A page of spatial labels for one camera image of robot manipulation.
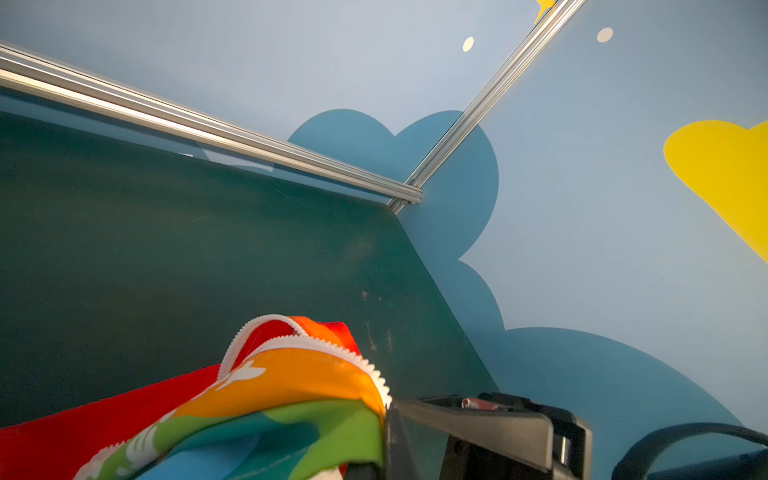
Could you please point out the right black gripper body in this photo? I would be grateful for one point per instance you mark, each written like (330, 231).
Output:
(573, 438)

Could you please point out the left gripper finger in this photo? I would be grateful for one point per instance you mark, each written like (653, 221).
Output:
(487, 444)

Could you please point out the rainbow and white kids jacket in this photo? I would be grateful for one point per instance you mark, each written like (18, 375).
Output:
(291, 399)

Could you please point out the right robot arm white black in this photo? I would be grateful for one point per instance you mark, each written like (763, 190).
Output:
(700, 450)

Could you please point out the right slanted aluminium post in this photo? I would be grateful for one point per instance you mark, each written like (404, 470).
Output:
(553, 16)

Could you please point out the back horizontal aluminium rail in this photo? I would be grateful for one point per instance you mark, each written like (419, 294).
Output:
(34, 75)

